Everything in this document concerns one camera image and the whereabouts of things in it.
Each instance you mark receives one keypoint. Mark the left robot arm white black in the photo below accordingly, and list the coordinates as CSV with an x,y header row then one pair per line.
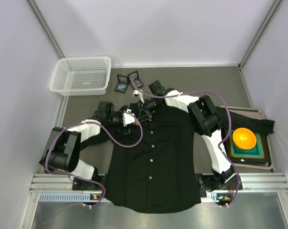
x,y
62,151

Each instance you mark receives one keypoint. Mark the metal tray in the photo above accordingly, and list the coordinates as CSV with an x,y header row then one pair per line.
x,y
255,114

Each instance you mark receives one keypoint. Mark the grey slotted cable duct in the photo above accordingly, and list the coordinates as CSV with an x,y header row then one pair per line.
x,y
92,198

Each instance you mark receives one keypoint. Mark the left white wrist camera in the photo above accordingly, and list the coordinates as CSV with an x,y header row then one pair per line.
x,y
128,117

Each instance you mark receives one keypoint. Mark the white perforated plastic basket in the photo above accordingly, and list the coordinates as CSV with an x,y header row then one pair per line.
x,y
81,76

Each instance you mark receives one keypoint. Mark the aluminium rail frame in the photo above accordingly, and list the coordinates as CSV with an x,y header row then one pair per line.
x,y
252,183

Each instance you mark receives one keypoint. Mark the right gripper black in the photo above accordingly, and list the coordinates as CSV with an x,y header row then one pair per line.
x,y
144,111

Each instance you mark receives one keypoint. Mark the orange bowl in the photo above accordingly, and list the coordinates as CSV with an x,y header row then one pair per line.
x,y
244,138

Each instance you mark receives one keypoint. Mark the black box gold brooch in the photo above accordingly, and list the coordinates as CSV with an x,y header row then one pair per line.
x,y
135,80

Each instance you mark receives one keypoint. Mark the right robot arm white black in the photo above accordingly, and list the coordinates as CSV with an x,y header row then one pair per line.
x,y
205,120

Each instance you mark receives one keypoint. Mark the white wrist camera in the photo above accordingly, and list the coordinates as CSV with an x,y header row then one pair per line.
x,y
139,94
128,117

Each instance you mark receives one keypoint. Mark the black button shirt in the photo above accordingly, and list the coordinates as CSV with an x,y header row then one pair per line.
x,y
152,169

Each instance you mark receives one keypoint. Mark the green black mat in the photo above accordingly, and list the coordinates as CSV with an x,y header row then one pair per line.
x,y
260,154

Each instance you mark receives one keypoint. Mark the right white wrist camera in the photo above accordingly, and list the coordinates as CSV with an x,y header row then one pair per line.
x,y
139,94

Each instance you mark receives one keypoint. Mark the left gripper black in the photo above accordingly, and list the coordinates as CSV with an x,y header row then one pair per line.
x,y
126,130

